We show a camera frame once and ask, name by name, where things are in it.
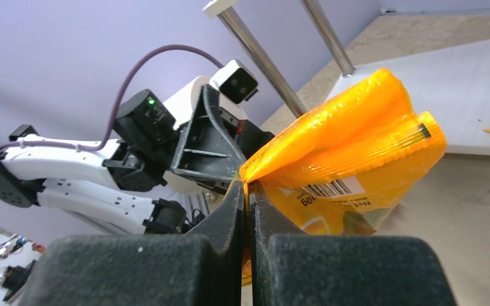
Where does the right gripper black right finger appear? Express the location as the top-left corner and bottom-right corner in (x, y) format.
(249, 183), (456, 305)

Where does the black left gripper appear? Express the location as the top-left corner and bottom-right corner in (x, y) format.
(170, 84), (274, 194)

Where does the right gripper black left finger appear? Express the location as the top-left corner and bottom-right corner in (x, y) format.
(20, 181), (244, 305)

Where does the orange mango gummy bag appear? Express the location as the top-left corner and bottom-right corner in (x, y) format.
(238, 67), (448, 288)

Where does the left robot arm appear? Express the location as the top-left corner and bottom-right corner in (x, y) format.
(0, 84), (273, 235)

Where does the white two-tier shelf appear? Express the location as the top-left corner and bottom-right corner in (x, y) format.
(202, 0), (490, 158)

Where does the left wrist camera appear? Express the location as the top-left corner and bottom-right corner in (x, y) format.
(209, 59), (258, 105)

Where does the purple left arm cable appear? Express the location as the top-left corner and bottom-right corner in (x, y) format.
(0, 43), (225, 153)

